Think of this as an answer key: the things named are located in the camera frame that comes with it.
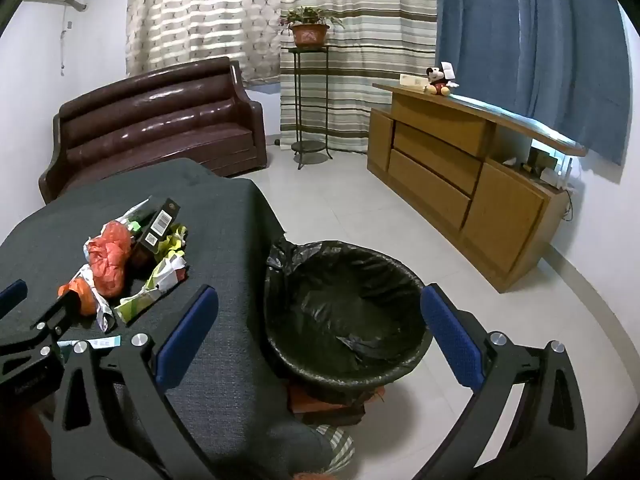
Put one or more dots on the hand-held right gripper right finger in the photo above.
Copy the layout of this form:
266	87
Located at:
450	335

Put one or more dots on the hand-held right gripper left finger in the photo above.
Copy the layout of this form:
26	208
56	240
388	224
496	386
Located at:
190	332

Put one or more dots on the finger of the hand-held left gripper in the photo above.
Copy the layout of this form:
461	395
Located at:
60	315
12	297

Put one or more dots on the white paper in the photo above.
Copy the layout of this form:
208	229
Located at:
100	305

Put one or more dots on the small blue white tube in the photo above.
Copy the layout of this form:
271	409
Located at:
95	343

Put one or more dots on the green and white wrapper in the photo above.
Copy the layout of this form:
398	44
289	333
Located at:
150	292

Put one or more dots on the orange plastic bag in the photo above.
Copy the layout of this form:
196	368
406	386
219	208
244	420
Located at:
110	255

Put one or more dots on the yellow green wrapper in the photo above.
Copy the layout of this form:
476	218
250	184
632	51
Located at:
175	240

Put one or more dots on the trash bin with black bag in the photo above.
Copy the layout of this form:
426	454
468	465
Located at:
350	300

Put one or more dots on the black cardboard box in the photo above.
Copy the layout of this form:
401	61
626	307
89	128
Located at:
157	227

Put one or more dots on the white and green tube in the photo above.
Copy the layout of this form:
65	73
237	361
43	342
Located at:
132	212

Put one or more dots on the dark grey tablecloth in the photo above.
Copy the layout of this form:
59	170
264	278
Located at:
225	220

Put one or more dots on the wooden cabinet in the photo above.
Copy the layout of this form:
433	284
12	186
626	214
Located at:
500	210

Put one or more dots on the red brown stool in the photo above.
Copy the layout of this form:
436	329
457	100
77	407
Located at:
325	407

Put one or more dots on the green checked cloth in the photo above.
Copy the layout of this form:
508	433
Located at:
337	452

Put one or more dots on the white router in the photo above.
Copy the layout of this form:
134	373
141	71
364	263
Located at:
557	175

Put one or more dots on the dark box in cabinet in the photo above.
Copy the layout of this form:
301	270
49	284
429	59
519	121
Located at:
542	160

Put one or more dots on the brown leather sofa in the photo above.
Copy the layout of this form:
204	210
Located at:
150	120

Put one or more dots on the metal plant stand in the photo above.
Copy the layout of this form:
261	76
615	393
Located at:
296	110

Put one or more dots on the mouse plush toy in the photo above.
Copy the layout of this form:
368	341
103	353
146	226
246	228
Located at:
439	82

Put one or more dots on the small beige box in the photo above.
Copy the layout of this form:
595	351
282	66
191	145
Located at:
412	81

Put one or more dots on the white paper card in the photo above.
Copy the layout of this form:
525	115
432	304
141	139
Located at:
447	69

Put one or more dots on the striped curtain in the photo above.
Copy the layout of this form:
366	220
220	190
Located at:
360	60

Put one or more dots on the blue curtain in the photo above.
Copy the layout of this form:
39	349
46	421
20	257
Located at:
525	35

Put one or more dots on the potted plant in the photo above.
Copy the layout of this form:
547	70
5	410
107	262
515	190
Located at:
310	34

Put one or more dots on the beige patterned curtain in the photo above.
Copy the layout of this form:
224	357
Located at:
200	10

